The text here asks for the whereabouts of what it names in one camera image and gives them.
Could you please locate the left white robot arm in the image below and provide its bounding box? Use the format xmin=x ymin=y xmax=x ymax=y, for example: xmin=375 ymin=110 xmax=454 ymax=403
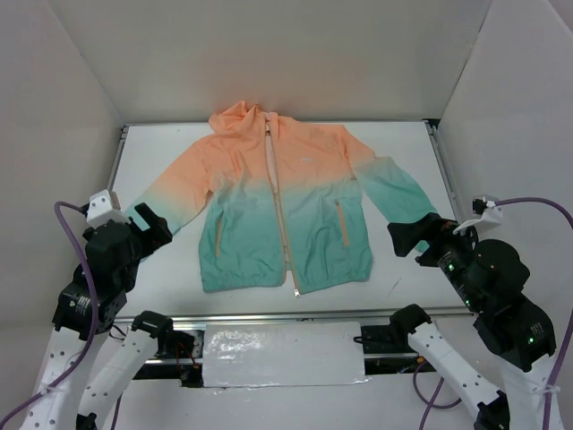
xmin=21 ymin=197 xmax=175 ymax=429

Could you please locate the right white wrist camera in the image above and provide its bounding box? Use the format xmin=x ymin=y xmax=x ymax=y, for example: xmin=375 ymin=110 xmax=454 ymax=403
xmin=453 ymin=195 xmax=503 ymax=236

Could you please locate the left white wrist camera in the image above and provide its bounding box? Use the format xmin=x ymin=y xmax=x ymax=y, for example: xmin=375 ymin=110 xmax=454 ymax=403
xmin=86 ymin=189 xmax=129 ymax=228

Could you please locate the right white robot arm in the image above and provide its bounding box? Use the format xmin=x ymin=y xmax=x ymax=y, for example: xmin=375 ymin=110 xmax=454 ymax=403
xmin=388 ymin=213 xmax=563 ymax=429

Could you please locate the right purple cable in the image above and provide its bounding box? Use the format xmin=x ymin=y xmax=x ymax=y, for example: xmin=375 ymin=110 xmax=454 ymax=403
xmin=411 ymin=196 xmax=573 ymax=430

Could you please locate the aluminium table frame rail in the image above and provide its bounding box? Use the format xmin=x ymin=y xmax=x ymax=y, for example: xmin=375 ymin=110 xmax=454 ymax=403
xmin=109 ymin=122 xmax=468 ymax=328

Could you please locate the orange and teal gradient jacket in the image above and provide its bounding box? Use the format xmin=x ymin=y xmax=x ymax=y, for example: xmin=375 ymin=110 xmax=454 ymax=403
xmin=137 ymin=102 xmax=434 ymax=296

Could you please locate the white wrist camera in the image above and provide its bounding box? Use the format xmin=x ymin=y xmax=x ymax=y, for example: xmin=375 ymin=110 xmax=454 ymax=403
xmin=86 ymin=189 xmax=129 ymax=228
xmin=453 ymin=195 xmax=503 ymax=236

